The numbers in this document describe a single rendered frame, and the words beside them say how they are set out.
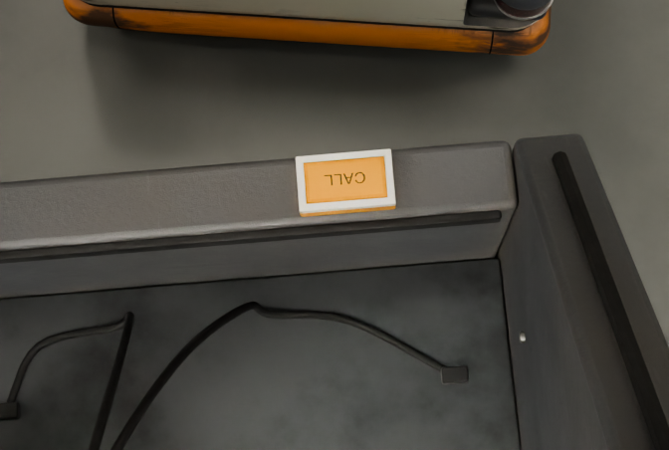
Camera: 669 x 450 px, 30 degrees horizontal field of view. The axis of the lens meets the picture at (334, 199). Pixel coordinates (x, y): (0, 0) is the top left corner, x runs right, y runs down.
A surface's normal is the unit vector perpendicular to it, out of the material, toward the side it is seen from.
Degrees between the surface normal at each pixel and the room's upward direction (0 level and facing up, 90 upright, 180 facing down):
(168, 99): 0
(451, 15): 90
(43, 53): 0
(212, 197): 0
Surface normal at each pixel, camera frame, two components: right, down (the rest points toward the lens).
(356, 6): -0.08, 0.96
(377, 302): -0.04, -0.25
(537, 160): -0.07, -0.84
